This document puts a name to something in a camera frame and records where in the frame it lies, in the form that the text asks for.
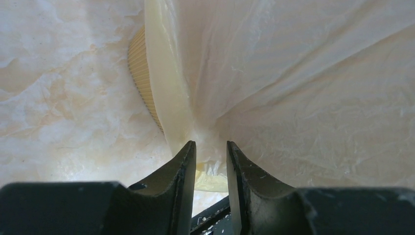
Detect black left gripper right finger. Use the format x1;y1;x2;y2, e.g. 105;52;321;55
227;141;415;235

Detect translucent yellowish trash bag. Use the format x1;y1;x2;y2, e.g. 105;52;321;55
144;0;415;192

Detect orange plastic trash bin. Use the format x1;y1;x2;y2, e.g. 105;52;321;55
127;26;163;132

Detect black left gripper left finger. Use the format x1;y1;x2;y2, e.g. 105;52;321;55
0;141;196;235

